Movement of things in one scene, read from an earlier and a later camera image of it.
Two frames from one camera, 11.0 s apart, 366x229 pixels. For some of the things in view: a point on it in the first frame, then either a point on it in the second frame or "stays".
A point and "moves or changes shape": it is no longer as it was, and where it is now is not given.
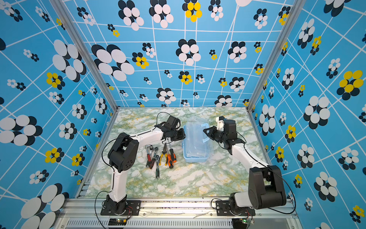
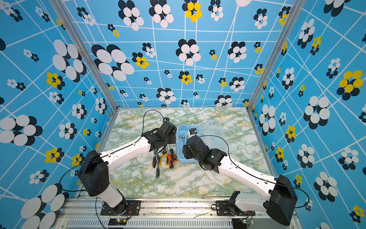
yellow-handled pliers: (164, 152) stays
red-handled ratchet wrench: (149, 148) moves or changes shape
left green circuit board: (117, 222) stays
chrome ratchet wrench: (157, 174) stays
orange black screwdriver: (171, 159) stays
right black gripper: (212, 134) -> (187, 152)
